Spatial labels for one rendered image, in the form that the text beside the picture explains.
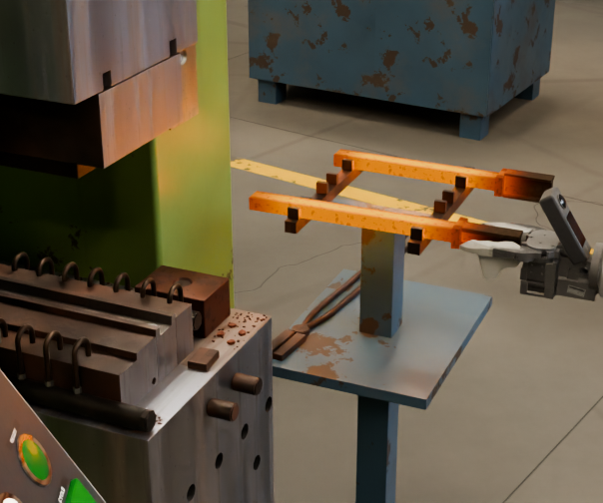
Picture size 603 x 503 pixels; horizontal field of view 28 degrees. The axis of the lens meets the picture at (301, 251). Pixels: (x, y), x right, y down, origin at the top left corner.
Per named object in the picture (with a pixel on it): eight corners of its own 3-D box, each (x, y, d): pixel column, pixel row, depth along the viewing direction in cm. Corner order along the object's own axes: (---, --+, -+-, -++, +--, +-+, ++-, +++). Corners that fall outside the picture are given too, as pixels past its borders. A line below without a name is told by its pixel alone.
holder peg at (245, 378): (263, 390, 181) (263, 374, 180) (255, 399, 179) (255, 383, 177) (239, 384, 182) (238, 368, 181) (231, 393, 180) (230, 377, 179)
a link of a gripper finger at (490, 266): (458, 282, 186) (519, 284, 186) (460, 247, 184) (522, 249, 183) (457, 273, 189) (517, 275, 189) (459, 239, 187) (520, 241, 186)
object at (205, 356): (201, 353, 179) (200, 346, 179) (219, 356, 178) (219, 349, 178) (187, 367, 175) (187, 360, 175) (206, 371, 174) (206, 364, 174)
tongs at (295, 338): (409, 232, 256) (409, 227, 255) (427, 236, 254) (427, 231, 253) (261, 355, 208) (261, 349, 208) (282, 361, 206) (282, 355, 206)
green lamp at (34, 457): (62, 469, 126) (58, 433, 124) (35, 493, 122) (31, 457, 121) (37, 462, 127) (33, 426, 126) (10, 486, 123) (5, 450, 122)
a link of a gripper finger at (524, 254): (492, 260, 183) (552, 262, 182) (493, 251, 182) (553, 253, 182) (490, 248, 187) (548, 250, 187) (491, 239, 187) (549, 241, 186)
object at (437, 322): (491, 304, 229) (492, 295, 229) (425, 410, 196) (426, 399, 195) (343, 277, 240) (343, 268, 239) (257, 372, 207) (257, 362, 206)
